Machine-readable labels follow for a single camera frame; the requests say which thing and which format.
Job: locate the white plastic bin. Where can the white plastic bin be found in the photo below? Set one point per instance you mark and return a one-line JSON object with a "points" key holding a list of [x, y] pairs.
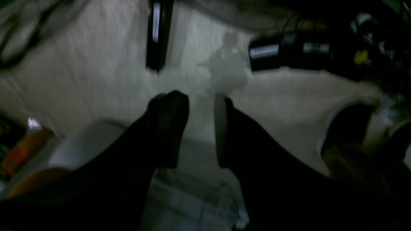
{"points": [[176, 201]]}

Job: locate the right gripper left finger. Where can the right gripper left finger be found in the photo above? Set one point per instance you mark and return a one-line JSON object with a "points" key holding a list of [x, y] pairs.
{"points": [[109, 192]]}

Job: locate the orange object at left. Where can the orange object at left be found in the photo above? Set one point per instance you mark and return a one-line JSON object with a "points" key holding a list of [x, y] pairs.
{"points": [[26, 166]]}

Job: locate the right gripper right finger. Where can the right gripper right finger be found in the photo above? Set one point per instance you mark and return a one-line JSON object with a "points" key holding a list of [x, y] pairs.
{"points": [[362, 192]]}

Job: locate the black bar on floor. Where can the black bar on floor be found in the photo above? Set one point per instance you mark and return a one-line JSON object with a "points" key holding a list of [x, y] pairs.
{"points": [[159, 25]]}

